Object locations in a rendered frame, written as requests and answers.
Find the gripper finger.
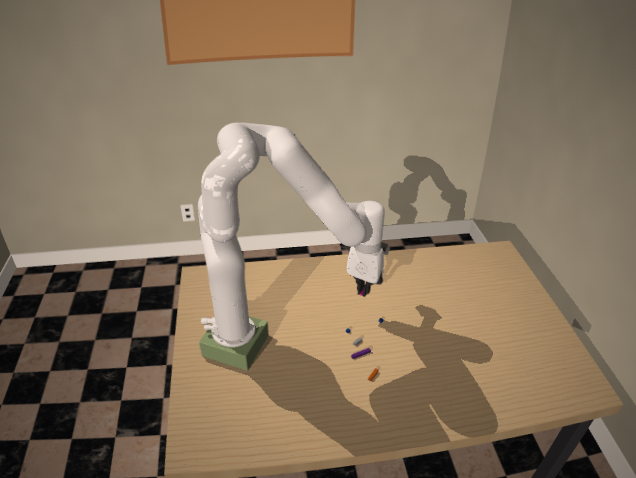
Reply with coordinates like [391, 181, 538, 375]
[362, 274, 383, 297]
[353, 276, 365, 295]

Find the purple rod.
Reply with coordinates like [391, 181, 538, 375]
[351, 348, 371, 359]

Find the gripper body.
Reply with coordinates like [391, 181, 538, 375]
[347, 247, 384, 283]

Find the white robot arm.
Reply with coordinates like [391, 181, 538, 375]
[198, 123, 390, 347]

